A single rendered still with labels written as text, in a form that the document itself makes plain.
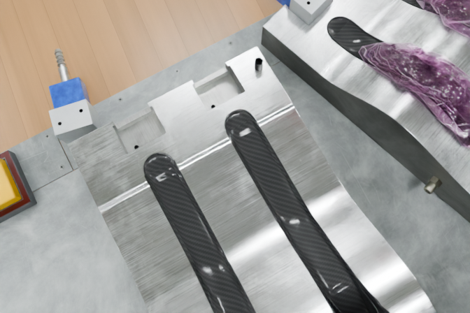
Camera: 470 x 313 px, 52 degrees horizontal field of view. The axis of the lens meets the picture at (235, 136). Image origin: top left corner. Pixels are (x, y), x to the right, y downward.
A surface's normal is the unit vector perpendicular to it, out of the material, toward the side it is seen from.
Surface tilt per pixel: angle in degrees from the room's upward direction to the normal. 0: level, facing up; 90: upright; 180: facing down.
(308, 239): 24
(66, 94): 0
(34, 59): 0
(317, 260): 28
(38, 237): 0
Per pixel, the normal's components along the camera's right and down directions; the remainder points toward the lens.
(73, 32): -0.01, -0.25
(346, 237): -0.24, -0.62
